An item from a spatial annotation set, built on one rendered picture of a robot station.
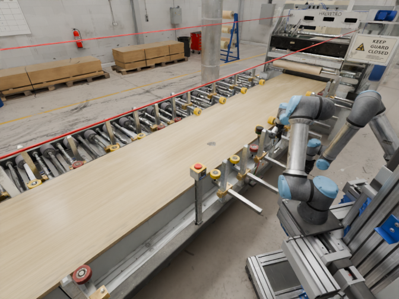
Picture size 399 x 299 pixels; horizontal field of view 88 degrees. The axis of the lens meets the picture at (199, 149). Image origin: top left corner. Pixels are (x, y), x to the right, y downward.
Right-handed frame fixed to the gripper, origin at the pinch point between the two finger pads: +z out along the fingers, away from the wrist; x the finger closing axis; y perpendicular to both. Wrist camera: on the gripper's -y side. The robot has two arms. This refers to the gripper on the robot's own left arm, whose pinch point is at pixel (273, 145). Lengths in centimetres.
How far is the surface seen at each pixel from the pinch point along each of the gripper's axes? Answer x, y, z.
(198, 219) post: 7, -82, 25
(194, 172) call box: 7, -84, -20
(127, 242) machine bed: 28, -124, 27
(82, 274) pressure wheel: 18, -151, 10
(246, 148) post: 7.1, -31.4, -8.8
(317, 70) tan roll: 47, 225, -6
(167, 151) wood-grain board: 67, -59, 10
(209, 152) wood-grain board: 40, -34, 10
